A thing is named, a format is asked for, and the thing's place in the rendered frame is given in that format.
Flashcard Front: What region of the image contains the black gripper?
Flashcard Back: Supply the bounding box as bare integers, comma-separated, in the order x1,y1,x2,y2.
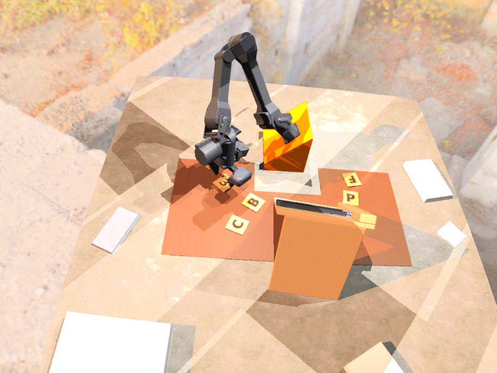
208,148,252,187

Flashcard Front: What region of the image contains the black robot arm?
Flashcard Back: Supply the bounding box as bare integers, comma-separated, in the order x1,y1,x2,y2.
195,32,300,166

